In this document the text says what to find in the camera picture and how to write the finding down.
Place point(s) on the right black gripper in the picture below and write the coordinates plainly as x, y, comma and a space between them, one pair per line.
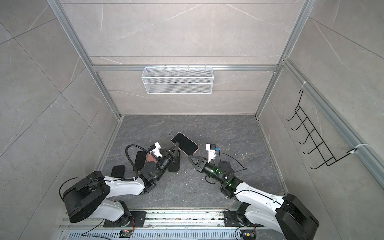
203, 165

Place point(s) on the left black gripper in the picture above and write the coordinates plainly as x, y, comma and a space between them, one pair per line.
168, 157

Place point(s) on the black phone case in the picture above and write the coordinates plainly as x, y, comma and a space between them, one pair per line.
175, 165

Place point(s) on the pink phone case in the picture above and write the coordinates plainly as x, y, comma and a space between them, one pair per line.
150, 158

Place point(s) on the phone with black screen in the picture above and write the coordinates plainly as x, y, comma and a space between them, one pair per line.
118, 171

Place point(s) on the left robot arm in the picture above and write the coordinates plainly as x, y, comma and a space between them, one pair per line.
91, 196

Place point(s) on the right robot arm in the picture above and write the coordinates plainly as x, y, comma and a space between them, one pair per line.
284, 214

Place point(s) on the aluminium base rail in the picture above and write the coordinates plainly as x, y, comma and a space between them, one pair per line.
221, 224

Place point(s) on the white wire mesh basket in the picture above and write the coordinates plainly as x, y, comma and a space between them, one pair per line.
178, 80

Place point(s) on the black wire hook rack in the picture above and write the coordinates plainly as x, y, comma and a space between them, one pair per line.
314, 136

